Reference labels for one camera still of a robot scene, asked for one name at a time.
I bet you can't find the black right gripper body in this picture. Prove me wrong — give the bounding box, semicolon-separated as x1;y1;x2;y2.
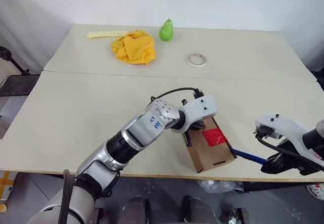
277;138;324;176

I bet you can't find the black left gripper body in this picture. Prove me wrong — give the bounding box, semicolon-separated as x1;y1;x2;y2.
189;119;206;131

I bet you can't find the blue pen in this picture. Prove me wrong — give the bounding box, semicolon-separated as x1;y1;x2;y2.
229;147;268;164

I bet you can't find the brown cardboard box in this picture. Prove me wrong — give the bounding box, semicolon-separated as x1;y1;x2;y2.
182;116;238;173

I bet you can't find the red crumpled object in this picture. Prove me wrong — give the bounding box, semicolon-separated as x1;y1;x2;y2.
202;128;226;148

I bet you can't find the white red sneaker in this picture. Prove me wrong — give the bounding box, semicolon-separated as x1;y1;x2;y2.
306;183;324;199

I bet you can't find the clear plastic bag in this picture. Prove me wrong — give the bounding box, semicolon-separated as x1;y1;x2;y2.
198;180;244;194

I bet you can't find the white tape roll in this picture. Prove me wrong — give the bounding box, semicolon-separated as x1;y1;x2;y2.
187;53;208;68

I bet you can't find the dark rounded shape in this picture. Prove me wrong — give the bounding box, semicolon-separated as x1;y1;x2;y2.
182;195;218;224
123;196;152;224

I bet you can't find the black equipment piece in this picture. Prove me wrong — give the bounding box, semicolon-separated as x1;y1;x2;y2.
312;67;324;83

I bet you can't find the green pear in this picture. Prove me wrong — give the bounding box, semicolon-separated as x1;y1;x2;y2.
158;18;175;42

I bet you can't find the crumpled yellow cloth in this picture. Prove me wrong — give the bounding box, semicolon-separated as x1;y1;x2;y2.
111;29;157;66

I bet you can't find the pale yellow strip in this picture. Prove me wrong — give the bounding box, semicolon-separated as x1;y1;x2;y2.
86;30;129;39

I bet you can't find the black mesh seat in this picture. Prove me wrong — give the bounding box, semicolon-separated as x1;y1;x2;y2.
0;74;41;97

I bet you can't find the black tripod stand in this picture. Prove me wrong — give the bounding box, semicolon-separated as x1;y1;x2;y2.
0;46;31;76

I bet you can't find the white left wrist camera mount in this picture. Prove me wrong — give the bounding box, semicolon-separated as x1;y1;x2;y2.
181;95;218;133

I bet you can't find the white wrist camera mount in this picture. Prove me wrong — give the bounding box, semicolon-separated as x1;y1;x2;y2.
255;112;324;168
181;95;218;133

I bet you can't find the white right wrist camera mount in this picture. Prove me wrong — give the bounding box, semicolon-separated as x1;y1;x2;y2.
255;112;324;168

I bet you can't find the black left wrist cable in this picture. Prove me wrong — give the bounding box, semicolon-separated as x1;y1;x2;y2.
149;87;205;103

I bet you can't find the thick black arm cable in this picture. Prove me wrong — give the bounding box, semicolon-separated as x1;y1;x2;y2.
58;168;72;224

